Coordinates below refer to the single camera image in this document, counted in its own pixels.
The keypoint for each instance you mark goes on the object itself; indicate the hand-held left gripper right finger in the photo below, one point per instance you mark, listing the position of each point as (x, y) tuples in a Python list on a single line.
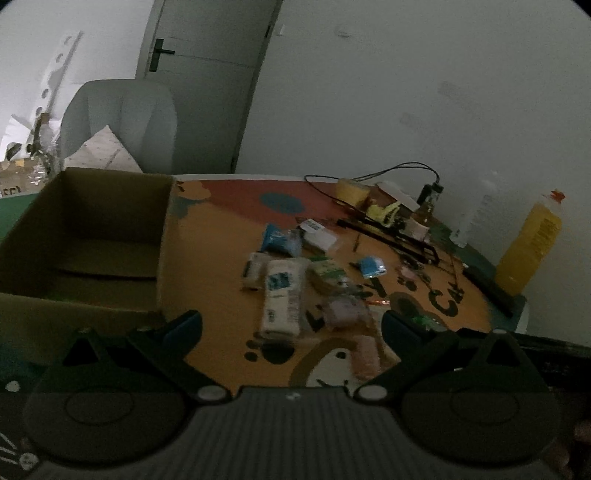
[(392, 325)]

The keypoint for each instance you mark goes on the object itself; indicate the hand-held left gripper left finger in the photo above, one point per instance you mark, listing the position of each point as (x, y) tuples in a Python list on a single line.
[(184, 324)]

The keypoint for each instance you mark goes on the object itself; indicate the green blue snack packet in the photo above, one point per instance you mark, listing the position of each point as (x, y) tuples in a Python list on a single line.
[(425, 323)]

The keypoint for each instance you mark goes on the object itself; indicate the beige pink snack packet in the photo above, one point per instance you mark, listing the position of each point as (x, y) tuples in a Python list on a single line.
[(364, 355)]

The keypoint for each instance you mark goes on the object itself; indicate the green white snack packet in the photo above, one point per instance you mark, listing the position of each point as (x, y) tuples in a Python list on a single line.
[(328, 274)]

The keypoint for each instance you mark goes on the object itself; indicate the white dark-striped snack packet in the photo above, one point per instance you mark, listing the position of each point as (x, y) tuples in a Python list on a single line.
[(254, 270)]

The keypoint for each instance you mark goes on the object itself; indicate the white green-print snack packet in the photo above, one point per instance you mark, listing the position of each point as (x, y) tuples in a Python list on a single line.
[(281, 304)]

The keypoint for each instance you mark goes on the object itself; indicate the brown cardboard box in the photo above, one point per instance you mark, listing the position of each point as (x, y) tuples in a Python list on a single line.
[(115, 207)]

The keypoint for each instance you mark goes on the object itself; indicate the small blue packet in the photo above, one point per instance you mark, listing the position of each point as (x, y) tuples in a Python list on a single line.
[(371, 266)]

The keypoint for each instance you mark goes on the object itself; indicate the orange printed table mat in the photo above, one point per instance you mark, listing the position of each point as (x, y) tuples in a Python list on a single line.
[(221, 258)]

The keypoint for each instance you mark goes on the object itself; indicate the yellow plastic toy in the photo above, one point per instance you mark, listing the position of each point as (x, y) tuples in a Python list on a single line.
[(383, 214)]

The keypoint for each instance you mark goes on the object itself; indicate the white flat packet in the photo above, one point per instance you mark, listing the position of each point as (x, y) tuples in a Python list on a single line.
[(318, 237)]

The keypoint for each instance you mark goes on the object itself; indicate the small white box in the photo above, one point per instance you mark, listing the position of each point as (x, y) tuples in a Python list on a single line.
[(401, 196)]

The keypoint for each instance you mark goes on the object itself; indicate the yellow tape roll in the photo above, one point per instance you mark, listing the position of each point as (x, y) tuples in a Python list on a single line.
[(352, 193)]

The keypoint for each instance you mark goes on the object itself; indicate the black electronic module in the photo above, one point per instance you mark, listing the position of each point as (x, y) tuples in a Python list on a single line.
[(432, 191)]

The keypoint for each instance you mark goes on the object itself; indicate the clear plastic bottle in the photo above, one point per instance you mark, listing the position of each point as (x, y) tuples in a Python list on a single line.
[(475, 212)]

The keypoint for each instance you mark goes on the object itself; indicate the yellow liquid bottle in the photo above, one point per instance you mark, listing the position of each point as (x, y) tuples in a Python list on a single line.
[(531, 244)]

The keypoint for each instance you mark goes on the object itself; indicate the white patterned cushion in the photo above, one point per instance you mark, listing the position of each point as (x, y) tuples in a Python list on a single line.
[(104, 148)]

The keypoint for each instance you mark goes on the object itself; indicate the grey armchair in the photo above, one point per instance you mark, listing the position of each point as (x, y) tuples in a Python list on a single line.
[(138, 115)]

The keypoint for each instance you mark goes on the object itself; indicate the flattened cardboard sheet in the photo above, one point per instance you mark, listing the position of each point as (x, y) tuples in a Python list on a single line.
[(14, 182)]

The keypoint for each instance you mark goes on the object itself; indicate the crumpled clear plastic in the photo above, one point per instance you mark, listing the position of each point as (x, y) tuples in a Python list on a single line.
[(44, 147)]

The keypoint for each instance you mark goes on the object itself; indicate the grey door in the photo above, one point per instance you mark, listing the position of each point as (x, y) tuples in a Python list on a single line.
[(207, 92)]

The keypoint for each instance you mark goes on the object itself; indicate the white paper sheets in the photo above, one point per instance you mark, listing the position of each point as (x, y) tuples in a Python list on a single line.
[(18, 131)]

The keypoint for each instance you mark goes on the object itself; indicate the white perforated board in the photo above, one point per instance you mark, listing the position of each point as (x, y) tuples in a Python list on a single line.
[(57, 74)]

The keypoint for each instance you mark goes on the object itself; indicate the black metal frame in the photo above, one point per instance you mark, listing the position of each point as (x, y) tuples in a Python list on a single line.
[(392, 235)]

